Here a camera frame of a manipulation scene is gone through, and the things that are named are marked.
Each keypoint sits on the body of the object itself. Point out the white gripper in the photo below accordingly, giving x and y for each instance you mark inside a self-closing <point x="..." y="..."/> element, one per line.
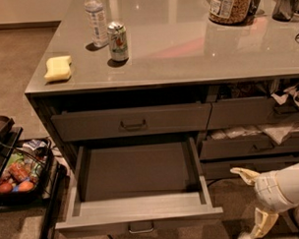
<point x="269" y="190"/>

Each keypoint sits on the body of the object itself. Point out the grey drawer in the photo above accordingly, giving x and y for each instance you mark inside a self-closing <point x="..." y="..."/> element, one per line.
<point x="220" y="169"/>
<point x="251" y="111"/>
<point x="248" y="146"/>
<point x="136" y="190"/>
<point x="135" y="121"/>

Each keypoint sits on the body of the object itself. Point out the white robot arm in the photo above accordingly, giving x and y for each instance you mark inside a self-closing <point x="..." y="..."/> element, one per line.
<point x="288" y="181"/>

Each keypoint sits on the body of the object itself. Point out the plastic bags in drawer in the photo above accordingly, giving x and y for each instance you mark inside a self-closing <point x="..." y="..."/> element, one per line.
<point x="279" y="133"/>

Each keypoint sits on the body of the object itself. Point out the white shoe left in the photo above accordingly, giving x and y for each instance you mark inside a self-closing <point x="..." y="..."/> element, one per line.
<point x="244" y="235"/>

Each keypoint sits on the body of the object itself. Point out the grey kitchen counter cabinet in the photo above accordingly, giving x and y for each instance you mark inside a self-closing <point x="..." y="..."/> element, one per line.
<point x="177" y="56"/>

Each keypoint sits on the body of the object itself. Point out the large jar of nuts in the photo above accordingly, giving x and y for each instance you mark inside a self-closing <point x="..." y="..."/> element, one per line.
<point x="228" y="12"/>

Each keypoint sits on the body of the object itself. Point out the dark glass pitcher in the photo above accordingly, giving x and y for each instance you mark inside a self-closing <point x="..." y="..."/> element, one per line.
<point x="284" y="10"/>

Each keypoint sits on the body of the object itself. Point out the silver green soda can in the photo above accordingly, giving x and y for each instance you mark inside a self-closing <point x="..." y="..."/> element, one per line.
<point x="117" y="41"/>

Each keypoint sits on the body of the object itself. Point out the black cart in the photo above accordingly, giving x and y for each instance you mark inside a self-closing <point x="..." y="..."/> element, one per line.
<point x="37" y="219"/>

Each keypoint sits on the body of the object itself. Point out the black basket of snacks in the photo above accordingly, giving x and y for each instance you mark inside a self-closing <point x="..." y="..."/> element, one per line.
<point x="24" y="170"/>

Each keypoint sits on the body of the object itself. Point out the yellow sponge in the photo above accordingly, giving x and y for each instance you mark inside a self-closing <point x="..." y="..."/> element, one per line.
<point x="58" y="68"/>

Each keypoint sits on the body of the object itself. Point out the clear plastic water bottle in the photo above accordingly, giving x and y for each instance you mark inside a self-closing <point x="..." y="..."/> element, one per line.
<point x="96" y="17"/>

